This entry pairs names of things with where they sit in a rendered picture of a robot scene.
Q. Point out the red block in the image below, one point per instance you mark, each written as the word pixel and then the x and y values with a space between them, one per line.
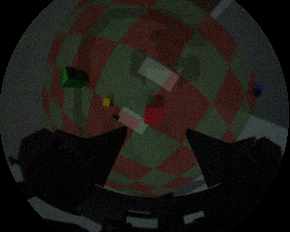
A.
pixel 153 114

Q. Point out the small yellow block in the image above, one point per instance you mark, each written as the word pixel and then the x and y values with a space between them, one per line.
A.
pixel 107 101

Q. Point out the green block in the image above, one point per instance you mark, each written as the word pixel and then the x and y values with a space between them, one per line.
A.
pixel 84 79
pixel 69 76

